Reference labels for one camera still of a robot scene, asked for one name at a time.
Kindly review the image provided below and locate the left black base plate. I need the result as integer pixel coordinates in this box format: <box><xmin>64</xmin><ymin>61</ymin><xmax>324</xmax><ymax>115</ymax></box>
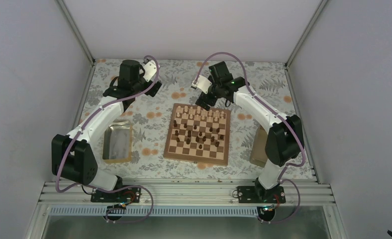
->
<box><xmin>91</xmin><ymin>187</ymin><xmax>141</xmax><ymax>204</ymax></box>

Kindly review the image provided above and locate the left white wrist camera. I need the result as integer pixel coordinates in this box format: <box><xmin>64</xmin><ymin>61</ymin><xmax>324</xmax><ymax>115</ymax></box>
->
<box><xmin>143</xmin><ymin>60</ymin><xmax>157</xmax><ymax>82</ymax></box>

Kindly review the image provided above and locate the aluminium rail frame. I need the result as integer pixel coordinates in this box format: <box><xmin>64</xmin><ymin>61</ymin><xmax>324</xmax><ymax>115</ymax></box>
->
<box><xmin>38</xmin><ymin>179</ymin><xmax>336</xmax><ymax>206</ymax></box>

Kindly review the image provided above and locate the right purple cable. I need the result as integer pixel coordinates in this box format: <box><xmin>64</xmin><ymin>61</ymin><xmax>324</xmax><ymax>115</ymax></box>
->
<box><xmin>196</xmin><ymin>52</ymin><xmax>307</xmax><ymax>225</ymax></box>

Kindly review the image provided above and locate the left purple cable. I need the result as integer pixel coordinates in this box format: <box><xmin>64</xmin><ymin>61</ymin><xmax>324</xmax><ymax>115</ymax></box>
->
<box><xmin>55</xmin><ymin>55</ymin><xmax>160</xmax><ymax>194</ymax></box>

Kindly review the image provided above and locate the right gold metal tray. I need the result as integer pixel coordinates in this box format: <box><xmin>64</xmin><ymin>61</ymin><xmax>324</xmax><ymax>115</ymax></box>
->
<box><xmin>249</xmin><ymin>126</ymin><xmax>268</xmax><ymax>167</ymax></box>

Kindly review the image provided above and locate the floral patterned table mat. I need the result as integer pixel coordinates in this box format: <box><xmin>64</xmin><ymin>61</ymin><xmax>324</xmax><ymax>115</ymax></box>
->
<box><xmin>63</xmin><ymin>58</ymin><xmax>315</xmax><ymax>181</ymax></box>

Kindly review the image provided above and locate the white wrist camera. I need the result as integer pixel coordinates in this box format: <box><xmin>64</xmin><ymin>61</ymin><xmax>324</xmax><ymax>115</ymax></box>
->
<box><xmin>143</xmin><ymin>60</ymin><xmax>157</xmax><ymax>82</ymax></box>
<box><xmin>191</xmin><ymin>75</ymin><xmax>212</xmax><ymax>94</ymax></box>

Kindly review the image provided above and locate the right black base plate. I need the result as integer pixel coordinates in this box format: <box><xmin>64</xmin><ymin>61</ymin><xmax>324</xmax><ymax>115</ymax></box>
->
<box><xmin>236</xmin><ymin>185</ymin><xmax>286</xmax><ymax>204</ymax></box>

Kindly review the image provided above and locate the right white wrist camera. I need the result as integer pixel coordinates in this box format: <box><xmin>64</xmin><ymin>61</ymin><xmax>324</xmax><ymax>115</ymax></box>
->
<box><xmin>191</xmin><ymin>75</ymin><xmax>212</xmax><ymax>94</ymax></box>

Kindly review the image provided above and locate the wooden chess board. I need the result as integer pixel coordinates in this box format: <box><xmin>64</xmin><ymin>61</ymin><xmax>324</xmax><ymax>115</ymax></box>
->
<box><xmin>163</xmin><ymin>103</ymin><xmax>231</xmax><ymax>166</ymax></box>

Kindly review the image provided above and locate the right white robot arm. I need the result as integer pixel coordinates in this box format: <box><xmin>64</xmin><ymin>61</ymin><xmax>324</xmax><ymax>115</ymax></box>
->
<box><xmin>192</xmin><ymin>61</ymin><xmax>304</xmax><ymax>203</ymax></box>

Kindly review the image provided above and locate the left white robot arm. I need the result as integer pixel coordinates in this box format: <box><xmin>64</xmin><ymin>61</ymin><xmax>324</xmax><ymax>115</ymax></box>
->
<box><xmin>51</xmin><ymin>55</ymin><xmax>162</xmax><ymax>202</ymax></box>

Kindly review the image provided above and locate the purple cable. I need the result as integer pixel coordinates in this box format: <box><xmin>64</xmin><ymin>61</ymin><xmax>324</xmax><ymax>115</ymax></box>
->
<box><xmin>196</xmin><ymin>52</ymin><xmax>307</xmax><ymax>225</ymax></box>
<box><xmin>55</xmin><ymin>55</ymin><xmax>160</xmax><ymax>194</ymax></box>

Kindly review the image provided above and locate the left silver metal tray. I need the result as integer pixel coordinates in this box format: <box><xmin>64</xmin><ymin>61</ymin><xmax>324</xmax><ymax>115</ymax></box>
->
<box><xmin>102</xmin><ymin>119</ymin><xmax>133</xmax><ymax>164</ymax></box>

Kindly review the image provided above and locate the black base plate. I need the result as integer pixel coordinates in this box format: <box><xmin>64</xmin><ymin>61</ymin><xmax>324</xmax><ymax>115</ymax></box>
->
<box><xmin>91</xmin><ymin>187</ymin><xmax>141</xmax><ymax>204</ymax></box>
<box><xmin>236</xmin><ymin>185</ymin><xmax>286</xmax><ymax>204</ymax></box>

